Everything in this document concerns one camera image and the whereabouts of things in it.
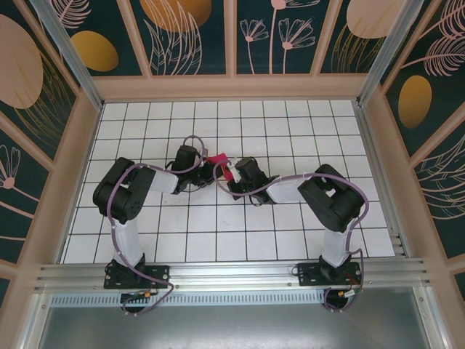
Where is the pink paper sheet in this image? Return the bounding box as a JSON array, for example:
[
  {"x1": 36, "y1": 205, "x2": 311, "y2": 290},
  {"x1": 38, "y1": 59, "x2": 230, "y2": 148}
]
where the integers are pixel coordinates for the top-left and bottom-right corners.
[{"x1": 205, "y1": 153, "x2": 234, "y2": 182}]

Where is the grey metal sheet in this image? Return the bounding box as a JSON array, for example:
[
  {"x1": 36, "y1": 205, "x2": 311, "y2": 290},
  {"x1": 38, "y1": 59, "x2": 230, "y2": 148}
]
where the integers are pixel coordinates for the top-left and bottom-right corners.
[{"x1": 36, "y1": 305, "x2": 433, "y2": 349}]

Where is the aluminium mounting rail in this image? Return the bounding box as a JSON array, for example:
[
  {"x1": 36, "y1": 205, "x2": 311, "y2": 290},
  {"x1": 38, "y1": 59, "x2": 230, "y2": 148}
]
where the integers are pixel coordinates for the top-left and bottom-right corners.
[{"x1": 33, "y1": 257, "x2": 435, "y2": 292}]

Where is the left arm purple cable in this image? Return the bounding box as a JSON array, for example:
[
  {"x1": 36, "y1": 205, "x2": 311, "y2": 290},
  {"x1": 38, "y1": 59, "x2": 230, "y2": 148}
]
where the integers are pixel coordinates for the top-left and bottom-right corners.
[{"x1": 108, "y1": 135, "x2": 210, "y2": 317}]

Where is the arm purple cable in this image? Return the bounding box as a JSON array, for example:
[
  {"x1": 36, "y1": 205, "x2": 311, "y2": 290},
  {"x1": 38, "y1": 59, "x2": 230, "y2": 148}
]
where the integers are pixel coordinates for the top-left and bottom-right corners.
[
  {"x1": 213, "y1": 161, "x2": 371, "y2": 314},
  {"x1": 108, "y1": 135, "x2": 210, "y2": 317}
]

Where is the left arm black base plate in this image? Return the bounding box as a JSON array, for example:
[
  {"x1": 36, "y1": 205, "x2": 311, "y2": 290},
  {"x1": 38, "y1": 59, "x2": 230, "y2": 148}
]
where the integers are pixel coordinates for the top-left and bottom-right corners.
[{"x1": 104, "y1": 264, "x2": 171, "y2": 290}]

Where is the slotted grey cable duct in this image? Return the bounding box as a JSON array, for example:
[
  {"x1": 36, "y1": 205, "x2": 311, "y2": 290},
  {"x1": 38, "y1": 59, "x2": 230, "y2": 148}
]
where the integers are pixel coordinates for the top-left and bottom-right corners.
[{"x1": 50, "y1": 292, "x2": 328, "y2": 308}]

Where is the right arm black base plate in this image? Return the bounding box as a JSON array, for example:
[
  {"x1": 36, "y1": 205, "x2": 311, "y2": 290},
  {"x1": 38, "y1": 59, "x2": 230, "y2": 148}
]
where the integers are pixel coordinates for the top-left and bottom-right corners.
[{"x1": 296, "y1": 261, "x2": 364, "y2": 287}]

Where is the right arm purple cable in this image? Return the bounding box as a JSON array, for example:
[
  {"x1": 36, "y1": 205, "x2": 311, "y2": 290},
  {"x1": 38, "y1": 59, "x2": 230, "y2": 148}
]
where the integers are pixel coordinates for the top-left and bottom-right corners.
[{"x1": 213, "y1": 161, "x2": 371, "y2": 314}]

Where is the aluminium side rail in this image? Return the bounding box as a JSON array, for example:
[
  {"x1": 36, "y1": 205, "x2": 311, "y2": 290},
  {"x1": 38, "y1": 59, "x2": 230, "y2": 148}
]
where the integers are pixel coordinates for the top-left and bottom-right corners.
[{"x1": 354, "y1": 101, "x2": 414, "y2": 259}]

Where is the aluminium frame post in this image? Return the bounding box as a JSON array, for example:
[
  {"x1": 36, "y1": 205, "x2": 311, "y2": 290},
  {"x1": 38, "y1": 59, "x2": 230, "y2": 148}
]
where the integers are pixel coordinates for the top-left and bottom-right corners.
[
  {"x1": 355, "y1": 0, "x2": 435, "y2": 106},
  {"x1": 28, "y1": 0, "x2": 105, "y2": 110}
]

